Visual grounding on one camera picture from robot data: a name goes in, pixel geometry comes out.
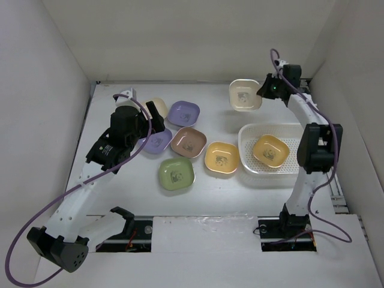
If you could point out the large purple panda plate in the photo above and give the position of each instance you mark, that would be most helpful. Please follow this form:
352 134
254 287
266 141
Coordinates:
158 142

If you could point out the aluminium rail right side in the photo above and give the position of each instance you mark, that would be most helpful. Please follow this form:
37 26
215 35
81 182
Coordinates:
317 154

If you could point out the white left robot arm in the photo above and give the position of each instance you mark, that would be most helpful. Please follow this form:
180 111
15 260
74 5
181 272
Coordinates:
65 240

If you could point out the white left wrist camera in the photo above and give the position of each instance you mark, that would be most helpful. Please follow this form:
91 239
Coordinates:
127 99

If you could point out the brown panda plate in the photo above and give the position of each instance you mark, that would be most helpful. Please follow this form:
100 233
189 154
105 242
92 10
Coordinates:
188 142

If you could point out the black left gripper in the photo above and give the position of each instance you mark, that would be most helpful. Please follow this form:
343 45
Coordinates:
156 120

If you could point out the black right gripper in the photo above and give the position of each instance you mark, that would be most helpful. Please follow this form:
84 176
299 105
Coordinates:
263 92

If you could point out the beige panda plate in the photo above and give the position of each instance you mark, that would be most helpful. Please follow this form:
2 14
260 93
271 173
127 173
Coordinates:
243 95

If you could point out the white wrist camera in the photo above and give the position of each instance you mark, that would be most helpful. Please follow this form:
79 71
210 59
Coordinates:
279 63
127 99

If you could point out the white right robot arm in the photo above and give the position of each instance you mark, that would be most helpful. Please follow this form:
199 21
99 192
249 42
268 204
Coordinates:
287 220

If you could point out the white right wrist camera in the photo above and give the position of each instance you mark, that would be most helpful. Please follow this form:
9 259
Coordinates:
279 63

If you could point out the cream panda plate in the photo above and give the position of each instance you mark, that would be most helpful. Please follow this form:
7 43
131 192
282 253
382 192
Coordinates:
160 106

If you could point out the white perforated plastic bin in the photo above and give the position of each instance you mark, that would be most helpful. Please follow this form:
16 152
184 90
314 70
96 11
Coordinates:
259 174

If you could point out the small purple panda plate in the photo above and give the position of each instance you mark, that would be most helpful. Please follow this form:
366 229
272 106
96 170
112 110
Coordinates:
183 113

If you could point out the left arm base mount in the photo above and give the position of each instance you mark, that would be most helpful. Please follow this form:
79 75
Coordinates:
134 237

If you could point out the yellow panda plate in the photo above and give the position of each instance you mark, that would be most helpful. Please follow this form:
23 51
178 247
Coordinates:
222 157
271 151

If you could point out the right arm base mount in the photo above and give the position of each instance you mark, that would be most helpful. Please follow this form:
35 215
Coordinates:
274 239

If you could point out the green panda plate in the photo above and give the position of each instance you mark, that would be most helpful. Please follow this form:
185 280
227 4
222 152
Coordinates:
176 173

